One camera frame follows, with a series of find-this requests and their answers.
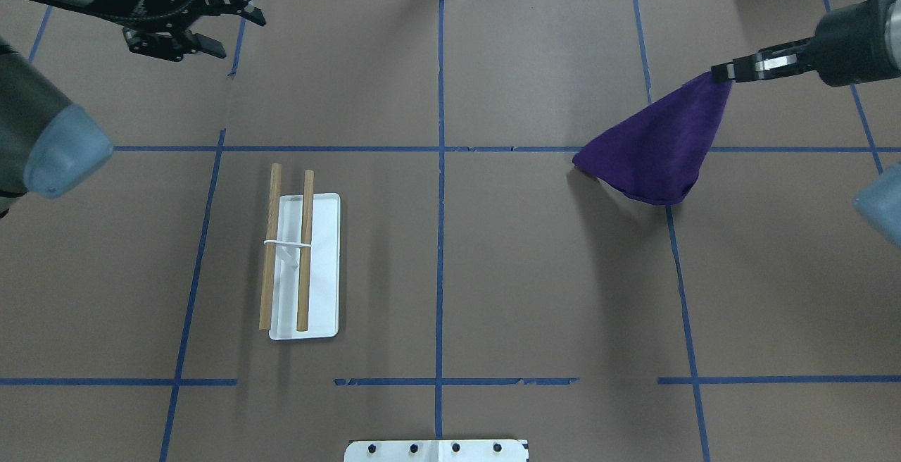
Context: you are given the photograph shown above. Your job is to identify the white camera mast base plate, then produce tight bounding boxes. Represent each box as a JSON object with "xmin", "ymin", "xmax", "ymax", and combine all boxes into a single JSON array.
[{"xmin": 344, "ymin": 439, "xmax": 530, "ymax": 461}]

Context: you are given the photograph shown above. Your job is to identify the wooden rack bar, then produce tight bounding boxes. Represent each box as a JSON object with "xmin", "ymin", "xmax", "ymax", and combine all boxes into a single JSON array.
[
  {"xmin": 258, "ymin": 163, "xmax": 282, "ymax": 331},
  {"xmin": 296, "ymin": 170, "xmax": 315, "ymax": 332}
]

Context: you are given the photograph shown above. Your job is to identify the left wooden rack bar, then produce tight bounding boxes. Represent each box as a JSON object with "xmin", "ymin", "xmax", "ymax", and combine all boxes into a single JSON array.
[{"xmin": 258, "ymin": 163, "xmax": 282, "ymax": 331}]

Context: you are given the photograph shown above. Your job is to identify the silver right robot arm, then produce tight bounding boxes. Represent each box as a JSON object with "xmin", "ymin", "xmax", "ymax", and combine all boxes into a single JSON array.
[{"xmin": 711, "ymin": 0, "xmax": 899, "ymax": 87}]

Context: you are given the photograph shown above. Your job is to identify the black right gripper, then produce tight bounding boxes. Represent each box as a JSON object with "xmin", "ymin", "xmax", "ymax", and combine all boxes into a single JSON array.
[{"xmin": 710, "ymin": 0, "xmax": 889, "ymax": 87}]

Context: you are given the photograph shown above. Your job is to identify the purple towel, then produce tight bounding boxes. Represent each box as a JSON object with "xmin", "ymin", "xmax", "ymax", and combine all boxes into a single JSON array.
[{"xmin": 572, "ymin": 73, "xmax": 733, "ymax": 206}]

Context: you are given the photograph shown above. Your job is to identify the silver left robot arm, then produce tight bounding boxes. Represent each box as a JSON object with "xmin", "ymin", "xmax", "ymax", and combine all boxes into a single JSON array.
[{"xmin": 2, "ymin": 0, "xmax": 266, "ymax": 217}]

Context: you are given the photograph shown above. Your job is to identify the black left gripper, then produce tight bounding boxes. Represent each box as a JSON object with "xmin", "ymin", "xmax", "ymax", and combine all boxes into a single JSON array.
[{"xmin": 122, "ymin": 0, "xmax": 267, "ymax": 62}]

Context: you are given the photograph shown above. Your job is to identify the right wooden rack bar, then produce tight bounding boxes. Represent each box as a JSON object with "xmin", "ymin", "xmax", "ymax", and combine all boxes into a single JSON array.
[{"xmin": 296, "ymin": 170, "xmax": 315, "ymax": 332}]

